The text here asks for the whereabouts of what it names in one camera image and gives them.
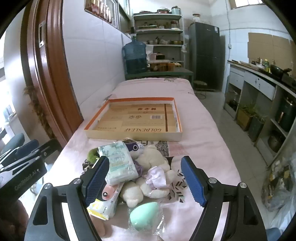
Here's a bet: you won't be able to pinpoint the small round stool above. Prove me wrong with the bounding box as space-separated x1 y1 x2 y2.
194 80 207 92

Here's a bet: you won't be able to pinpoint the green low table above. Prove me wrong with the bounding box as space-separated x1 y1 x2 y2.
125 68 194 81

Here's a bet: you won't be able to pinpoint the round metal pot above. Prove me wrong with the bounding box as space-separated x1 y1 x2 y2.
267 134 286 153

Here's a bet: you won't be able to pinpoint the dark refrigerator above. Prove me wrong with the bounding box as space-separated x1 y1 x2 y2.
188 22 226 92

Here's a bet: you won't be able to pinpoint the cardboard sheets on wall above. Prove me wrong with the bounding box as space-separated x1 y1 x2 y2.
248 32 296 66

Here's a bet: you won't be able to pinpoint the brown wooden door frame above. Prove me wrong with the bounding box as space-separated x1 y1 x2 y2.
20 0 84 149

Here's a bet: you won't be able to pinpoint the clear plastic bag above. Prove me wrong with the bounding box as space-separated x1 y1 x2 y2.
261 158 296 211

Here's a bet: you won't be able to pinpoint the row of condiment bottles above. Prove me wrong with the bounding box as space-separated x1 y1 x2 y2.
251 57 271 72

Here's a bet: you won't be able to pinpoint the green white tissue pack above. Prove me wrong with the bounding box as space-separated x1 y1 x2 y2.
98 141 139 186

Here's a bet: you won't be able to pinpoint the row of amber jars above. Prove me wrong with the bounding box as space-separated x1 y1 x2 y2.
150 62 175 72

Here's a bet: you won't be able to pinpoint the blue water jug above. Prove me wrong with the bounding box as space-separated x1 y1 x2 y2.
122 35 148 75

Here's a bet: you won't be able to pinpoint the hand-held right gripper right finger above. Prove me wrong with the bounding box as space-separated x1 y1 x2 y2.
180 156 269 241

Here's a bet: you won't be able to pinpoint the grey kitchen counter cabinet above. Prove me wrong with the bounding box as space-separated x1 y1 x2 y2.
223 60 296 167

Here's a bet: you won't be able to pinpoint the potted green plant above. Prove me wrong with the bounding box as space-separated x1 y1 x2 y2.
248 113 266 142
237 104 253 131

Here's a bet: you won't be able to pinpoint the yellow cartoon face packet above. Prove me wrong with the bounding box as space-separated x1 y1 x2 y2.
87 181 124 220

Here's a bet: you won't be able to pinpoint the leopard print scrunchie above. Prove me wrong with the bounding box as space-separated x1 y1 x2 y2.
82 159 95 174

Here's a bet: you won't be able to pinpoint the dark green cooking pot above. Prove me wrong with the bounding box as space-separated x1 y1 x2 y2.
276 97 296 132

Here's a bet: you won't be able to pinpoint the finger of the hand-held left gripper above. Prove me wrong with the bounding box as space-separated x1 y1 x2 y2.
0 138 61 174
0 139 40 166

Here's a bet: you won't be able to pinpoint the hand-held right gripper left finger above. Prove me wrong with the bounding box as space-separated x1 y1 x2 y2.
24 156 110 241

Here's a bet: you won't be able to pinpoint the mint green makeup sponge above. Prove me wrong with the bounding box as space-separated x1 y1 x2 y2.
128 202 167 237

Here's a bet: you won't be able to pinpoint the black wok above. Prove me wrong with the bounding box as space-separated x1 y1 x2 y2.
269 64 292 76

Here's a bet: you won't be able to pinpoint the green metal shelf rack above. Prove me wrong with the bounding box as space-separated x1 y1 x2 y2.
133 13 185 72

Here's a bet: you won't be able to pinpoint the cardboard tray box orange rim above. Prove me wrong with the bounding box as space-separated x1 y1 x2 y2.
84 97 183 142

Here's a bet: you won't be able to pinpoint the green fuzzy scrunchie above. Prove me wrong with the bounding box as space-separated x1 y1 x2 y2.
87 148 101 163

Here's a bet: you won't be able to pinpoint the window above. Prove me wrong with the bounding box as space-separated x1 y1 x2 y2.
230 0 264 10

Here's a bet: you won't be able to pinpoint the white plush bear purple dress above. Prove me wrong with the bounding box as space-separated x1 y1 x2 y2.
120 144 176 208

